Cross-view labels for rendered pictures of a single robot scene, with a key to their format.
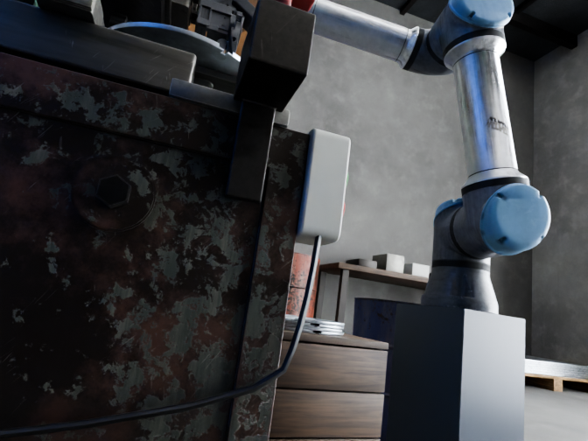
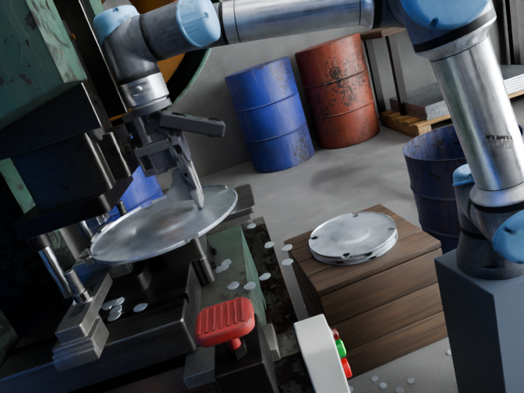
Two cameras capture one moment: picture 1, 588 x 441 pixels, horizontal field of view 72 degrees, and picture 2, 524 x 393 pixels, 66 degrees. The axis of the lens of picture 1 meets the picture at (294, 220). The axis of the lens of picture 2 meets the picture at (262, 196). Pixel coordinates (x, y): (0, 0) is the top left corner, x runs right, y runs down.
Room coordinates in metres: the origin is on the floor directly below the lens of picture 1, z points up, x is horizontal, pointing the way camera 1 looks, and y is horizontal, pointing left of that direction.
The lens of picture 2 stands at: (0.02, -0.16, 1.03)
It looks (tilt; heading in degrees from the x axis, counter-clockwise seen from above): 20 degrees down; 17
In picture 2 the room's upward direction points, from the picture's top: 18 degrees counter-clockwise
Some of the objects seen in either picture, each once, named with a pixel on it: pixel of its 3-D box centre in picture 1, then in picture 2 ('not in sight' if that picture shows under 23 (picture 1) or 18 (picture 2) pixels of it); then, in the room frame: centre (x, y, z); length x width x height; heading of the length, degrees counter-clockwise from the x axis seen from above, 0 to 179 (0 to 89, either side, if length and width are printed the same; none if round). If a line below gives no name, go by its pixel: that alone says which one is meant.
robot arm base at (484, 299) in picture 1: (458, 287); (491, 239); (0.86, -0.37, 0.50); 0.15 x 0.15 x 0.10
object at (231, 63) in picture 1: (182, 79); (165, 219); (0.66, 0.24, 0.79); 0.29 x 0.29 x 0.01
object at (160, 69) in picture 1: (92, 116); (127, 286); (0.63, 0.36, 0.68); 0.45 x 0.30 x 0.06; 16
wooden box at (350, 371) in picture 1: (286, 390); (363, 283); (1.23, -0.04, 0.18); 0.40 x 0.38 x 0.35; 113
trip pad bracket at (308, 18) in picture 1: (264, 103); (257, 392); (0.40, 0.05, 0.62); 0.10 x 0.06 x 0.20; 16
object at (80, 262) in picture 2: not in sight; (111, 251); (0.63, 0.35, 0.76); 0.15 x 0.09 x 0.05; 16
